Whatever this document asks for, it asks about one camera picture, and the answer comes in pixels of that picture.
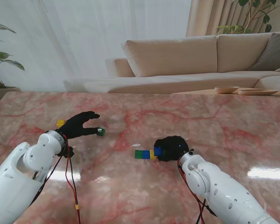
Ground red and black cables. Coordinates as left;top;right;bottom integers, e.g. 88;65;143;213
177;161;217;224
31;134;82;224

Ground grey cushion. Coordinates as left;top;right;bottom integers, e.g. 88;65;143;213
248;32;280;71

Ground beige curtain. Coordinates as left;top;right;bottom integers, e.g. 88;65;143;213
185;0;280;37

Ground tall leafy tree plant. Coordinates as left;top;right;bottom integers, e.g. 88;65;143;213
216;0;280;35

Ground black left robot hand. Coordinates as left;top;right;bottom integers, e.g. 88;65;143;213
59;111;101;140

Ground grey plant pot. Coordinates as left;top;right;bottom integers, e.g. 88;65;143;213
0;86;21;103

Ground green leafy potted plant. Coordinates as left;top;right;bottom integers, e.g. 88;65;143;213
0;21;25;89

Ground red and black left cables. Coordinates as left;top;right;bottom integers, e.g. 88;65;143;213
31;134;82;224

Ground beige sofa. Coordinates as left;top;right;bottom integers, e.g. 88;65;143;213
64;30;280;94

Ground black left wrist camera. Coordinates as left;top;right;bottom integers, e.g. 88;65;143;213
57;146;75;159

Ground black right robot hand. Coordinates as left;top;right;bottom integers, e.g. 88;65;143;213
153;136;190;162

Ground wooden bowl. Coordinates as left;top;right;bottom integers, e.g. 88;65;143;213
214;86;240;94

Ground white sheer curtain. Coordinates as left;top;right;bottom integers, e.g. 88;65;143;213
0;0;192;91

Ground red and black right cables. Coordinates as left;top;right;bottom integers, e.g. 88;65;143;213
177;161;217;224

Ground shallow wooden plate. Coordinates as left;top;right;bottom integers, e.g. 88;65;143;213
238;89;279;96

